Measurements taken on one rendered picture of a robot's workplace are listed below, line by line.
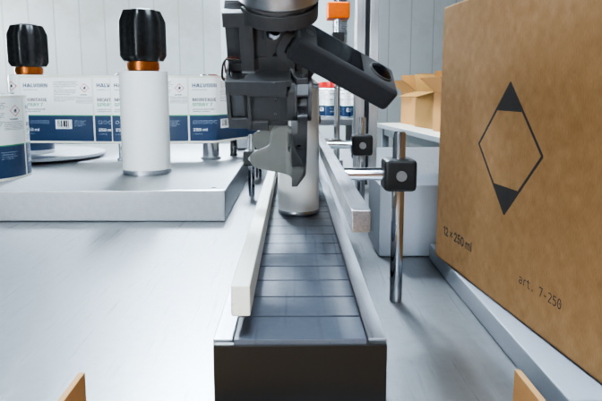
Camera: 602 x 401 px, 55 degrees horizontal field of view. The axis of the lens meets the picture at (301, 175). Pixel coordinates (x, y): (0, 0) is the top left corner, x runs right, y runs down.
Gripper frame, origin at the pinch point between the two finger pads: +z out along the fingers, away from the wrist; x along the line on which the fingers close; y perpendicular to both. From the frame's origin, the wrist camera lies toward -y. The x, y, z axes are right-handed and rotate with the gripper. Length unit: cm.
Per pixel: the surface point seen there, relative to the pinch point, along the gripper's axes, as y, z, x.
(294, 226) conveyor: 0.8, 5.1, 2.9
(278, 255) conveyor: 2.3, -0.6, 12.9
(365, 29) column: -14, 9, -59
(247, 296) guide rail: 3.7, -12.4, 27.6
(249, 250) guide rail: 4.1, -9.0, 20.3
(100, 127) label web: 43, 31, -56
